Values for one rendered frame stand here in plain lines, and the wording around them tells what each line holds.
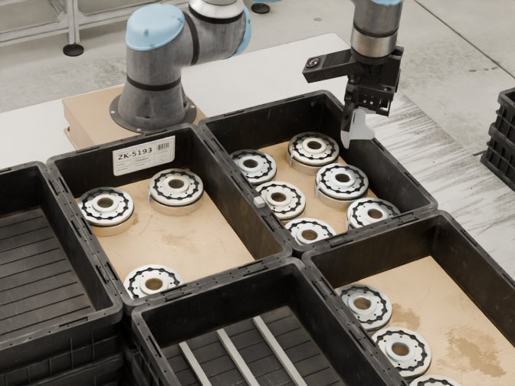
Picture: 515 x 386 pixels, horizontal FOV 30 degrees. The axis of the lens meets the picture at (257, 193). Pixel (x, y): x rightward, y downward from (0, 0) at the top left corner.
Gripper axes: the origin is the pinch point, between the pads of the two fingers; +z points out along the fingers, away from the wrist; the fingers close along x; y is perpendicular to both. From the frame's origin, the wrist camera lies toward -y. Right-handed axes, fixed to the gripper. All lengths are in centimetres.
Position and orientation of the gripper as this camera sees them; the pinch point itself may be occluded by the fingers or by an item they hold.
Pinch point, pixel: (347, 131)
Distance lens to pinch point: 174.8
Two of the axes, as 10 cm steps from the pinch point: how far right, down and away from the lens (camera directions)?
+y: 9.5, 2.4, -1.8
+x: 3.0, -6.8, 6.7
